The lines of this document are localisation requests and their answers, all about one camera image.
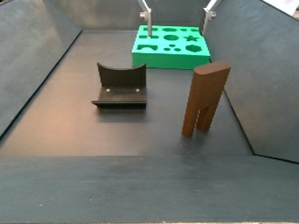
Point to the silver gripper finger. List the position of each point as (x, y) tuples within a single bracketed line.
[(210, 14), (146, 15)]

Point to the brown two-pronged peg object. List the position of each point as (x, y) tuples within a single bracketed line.
[(207, 86)]

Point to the green shape-sorting board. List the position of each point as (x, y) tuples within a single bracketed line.
[(175, 47)]

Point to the black curved holder stand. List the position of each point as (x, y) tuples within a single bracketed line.
[(122, 86)]

